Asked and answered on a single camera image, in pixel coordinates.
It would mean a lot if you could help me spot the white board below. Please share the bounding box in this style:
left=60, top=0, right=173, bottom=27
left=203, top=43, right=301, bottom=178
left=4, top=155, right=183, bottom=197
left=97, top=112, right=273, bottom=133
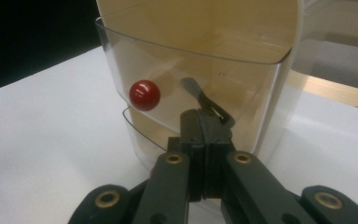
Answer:
left=0, top=46, right=358, bottom=224

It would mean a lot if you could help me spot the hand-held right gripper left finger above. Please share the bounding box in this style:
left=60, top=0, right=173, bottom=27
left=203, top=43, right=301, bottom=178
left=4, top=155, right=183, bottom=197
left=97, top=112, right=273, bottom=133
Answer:
left=167, top=108, right=205, bottom=203

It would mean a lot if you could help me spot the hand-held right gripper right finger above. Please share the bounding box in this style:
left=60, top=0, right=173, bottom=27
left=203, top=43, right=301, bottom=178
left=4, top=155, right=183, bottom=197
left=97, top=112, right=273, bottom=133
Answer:
left=199, top=106, right=236, bottom=201

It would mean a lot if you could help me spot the cream arched drawer cabinet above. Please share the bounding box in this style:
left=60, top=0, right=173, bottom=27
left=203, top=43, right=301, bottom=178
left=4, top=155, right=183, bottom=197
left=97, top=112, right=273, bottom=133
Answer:
left=95, top=0, right=312, bottom=164

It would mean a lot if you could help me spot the black stick tool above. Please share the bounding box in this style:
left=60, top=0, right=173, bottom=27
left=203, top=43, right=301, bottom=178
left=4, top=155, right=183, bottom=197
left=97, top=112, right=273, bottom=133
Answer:
left=180, top=77, right=237, bottom=129

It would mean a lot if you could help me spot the light wooden table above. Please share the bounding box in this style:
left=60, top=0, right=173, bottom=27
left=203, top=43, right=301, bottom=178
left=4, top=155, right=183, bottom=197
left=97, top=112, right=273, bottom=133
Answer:
left=287, top=69, right=358, bottom=114

